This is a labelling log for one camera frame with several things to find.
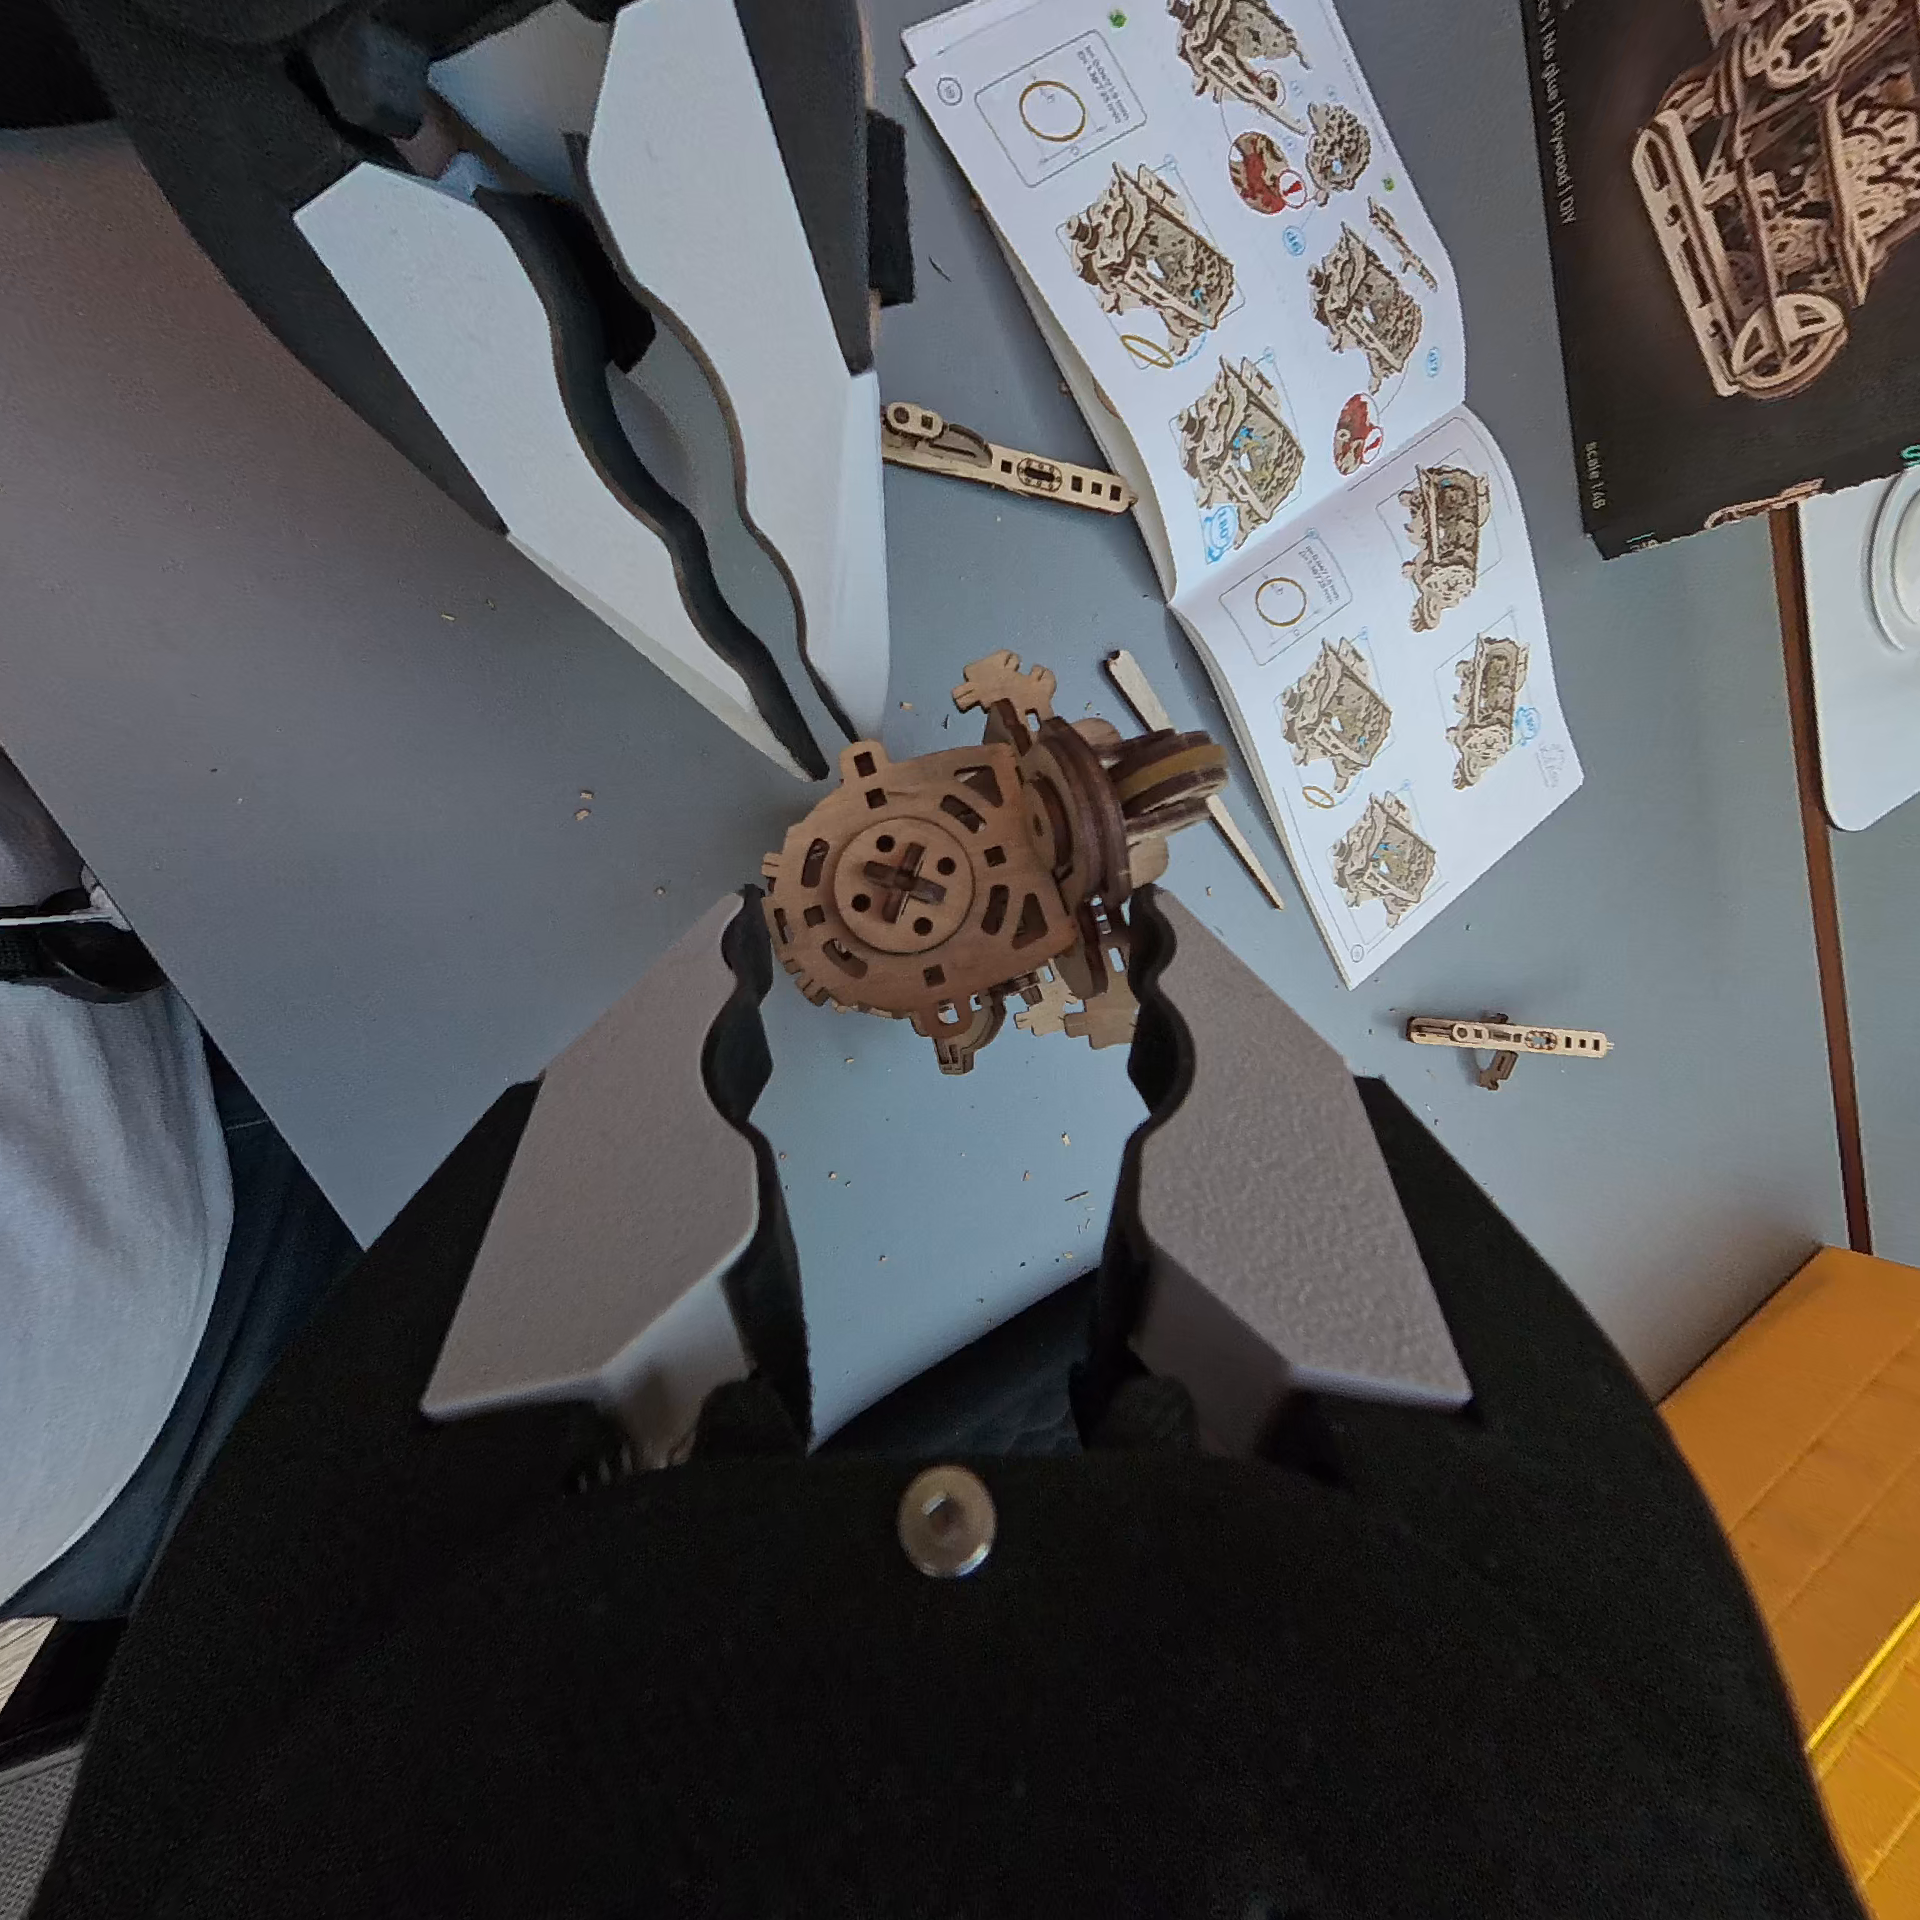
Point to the long wooden strip piece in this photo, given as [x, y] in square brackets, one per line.
[1050, 476]

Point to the pointed wooden stick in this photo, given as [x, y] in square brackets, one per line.
[1137, 693]

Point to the yellow plastic bin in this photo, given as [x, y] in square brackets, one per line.
[1801, 1500]

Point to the instruction booklet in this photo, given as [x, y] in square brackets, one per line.
[1350, 600]

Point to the adjacent brown-edged desk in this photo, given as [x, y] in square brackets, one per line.
[1893, 975]

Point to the black puzzle box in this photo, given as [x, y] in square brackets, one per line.
[1725, 225]

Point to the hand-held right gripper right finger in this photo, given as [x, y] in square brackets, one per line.
[1290, 1201]

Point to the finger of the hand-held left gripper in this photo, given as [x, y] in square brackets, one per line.
[510, 421]
[750, 225]

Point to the grey desk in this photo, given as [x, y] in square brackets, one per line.
[375, 751]

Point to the white stand base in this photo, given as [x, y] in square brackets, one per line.
[1853, 720]

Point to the person's white shirt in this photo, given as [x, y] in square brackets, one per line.
[105, 1275]

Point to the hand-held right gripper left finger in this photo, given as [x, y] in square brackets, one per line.
[601, 1201]

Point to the wooden strip with crosspiece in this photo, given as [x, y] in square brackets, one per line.
[1544, 1035]

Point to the round wooden gear module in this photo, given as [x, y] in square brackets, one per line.
[884, 885]

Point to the person's dark trousers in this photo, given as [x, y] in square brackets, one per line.
[279, 1275]

